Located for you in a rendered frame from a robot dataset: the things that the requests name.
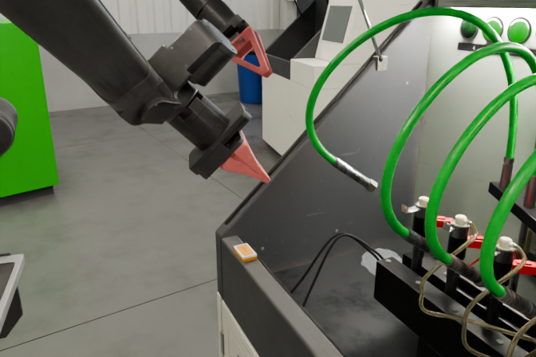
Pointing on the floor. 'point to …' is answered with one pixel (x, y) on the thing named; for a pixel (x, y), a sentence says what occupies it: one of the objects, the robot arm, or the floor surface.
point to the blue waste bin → (250, 81)
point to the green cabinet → (25, 120)
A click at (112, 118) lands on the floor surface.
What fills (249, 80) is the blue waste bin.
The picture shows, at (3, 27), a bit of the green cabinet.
